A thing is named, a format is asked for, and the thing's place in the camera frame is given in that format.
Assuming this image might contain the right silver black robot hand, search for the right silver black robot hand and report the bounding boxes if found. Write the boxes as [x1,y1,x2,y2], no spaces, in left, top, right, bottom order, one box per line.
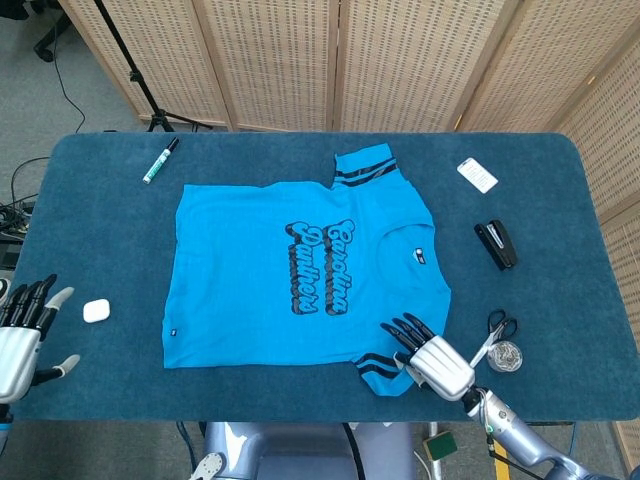
[380,312,476,403]

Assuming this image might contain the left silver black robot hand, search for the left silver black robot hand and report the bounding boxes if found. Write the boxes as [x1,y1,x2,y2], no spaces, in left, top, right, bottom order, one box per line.
[0,273,81,405]

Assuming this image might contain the blue printed T-shirt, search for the blue printed T-shirt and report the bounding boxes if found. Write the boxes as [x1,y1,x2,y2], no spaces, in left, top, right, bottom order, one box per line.
[162,143,453,399]

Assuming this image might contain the round clear paper clip box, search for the round clear paper clip box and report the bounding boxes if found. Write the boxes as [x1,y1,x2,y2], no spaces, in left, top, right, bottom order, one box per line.
[485,340,524,373]

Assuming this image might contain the green yellow block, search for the green yellow block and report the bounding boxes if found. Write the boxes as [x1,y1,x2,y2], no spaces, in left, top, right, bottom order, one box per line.
[422,430,459,461]

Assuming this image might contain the white earbuds case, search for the white earbuds case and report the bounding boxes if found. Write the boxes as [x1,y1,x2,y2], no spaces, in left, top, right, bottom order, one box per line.
[82,298,112,324]

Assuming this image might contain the silver metal table leg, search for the silver metal table leg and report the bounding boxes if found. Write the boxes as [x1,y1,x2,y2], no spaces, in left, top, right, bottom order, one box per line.
[427,422,446,480]

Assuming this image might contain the black stapler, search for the black stapler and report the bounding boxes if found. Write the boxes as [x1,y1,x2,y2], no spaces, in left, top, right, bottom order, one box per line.
[473,218,518,272]

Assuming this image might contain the blue grey robot torso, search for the blue grey robot torso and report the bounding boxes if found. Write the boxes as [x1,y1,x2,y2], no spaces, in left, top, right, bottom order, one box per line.
[202,422,416,480]

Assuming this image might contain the white rectangular card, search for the white rectangular card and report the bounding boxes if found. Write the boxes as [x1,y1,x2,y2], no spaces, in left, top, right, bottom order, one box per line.
[456,156,500,195]

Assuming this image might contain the green white marker pen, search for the green white marker pen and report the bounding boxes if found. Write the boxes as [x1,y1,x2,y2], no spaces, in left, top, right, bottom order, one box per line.
[142,137,180,185]

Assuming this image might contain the black tripod stand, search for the black tripod stand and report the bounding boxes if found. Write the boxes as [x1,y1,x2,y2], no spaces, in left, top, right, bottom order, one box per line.
[92,0,214,134]

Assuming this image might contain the black office chair base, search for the black office chair base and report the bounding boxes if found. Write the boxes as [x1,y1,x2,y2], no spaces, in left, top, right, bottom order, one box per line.
[32,9,69,64]

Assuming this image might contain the black handled scissors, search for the black handled scissors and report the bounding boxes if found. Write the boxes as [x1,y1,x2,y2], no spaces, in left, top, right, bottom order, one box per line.
[468,309,519,369]

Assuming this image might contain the black robot hose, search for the black robot hose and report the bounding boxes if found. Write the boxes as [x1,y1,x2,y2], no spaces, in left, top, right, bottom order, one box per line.
[342,423,371,480]

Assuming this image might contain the black cable bundle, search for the black cable bundle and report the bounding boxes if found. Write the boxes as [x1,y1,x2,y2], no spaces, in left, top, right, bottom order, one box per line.
[0,197,36,246]

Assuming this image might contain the blue cable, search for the blue cable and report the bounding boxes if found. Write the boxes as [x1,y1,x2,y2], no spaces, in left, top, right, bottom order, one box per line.
[174,422,199,466]

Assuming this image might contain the white perforated metal bracket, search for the white perforated metal bracket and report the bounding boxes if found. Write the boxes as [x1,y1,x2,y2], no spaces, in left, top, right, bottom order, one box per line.
[189,452,229,480]

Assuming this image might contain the thin black floor cable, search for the thin black floor cable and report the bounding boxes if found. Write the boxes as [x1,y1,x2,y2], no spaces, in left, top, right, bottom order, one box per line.
[9,29,109,201]

